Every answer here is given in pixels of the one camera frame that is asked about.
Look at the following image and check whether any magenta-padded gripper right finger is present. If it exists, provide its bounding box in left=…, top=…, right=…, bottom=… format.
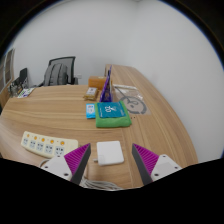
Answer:
left=131, top=143, right=184, bottom=186

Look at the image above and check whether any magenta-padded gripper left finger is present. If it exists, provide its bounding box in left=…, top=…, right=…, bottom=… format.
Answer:
left=40, top=143, right=92, bottom=186

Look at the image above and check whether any white charger block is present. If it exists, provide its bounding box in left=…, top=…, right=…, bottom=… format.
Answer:
left=93, top=140, right=126, bottom=167

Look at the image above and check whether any cream power strip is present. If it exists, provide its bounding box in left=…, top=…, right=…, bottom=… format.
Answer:
left=20, top=130, right=80, bottom=159

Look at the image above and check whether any small blue packet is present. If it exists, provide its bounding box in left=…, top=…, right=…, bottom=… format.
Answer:
left=85, top=103, right=97, bottom=120

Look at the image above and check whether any green folded cloth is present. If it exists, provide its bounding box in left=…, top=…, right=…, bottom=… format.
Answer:
left=94, top=100, right=133, bottom=129

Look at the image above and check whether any clear plastic bag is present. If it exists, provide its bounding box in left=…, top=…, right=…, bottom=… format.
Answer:
left=112, top=83, right=152, bottom=116

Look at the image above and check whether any teal flat packet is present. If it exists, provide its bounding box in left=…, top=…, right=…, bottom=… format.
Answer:
left=96, top=101, right=127, bottom=120

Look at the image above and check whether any small brown labelled packet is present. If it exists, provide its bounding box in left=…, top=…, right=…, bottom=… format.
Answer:
left=82, top=86, right=100, bottom=102

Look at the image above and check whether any green and purple booklet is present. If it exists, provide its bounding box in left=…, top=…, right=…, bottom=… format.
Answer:
left=16, top=87, right=36, bottom=99

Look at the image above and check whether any purple standing pouch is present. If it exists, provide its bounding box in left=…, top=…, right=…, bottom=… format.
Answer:
left=98, top=65, right=114, bottom=104

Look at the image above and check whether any grey backpack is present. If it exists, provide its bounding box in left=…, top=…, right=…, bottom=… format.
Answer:
left=42, top=62, right=70, bottom=87

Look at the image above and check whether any wooden shelf cabinet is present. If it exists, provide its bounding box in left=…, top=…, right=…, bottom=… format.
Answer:
left=0, top=48, right=17, bottom=108

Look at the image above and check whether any black mesh office chair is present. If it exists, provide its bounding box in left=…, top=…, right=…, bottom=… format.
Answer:
left=38, top=55, right=80, bottom=88

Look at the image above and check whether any grey power cable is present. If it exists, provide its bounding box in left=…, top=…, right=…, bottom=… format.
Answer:
left=39, top=158, right=124, bottom=192

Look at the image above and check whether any wire desk organizer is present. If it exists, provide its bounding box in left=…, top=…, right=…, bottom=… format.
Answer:
left=8, top=79, right=25, bottom=98

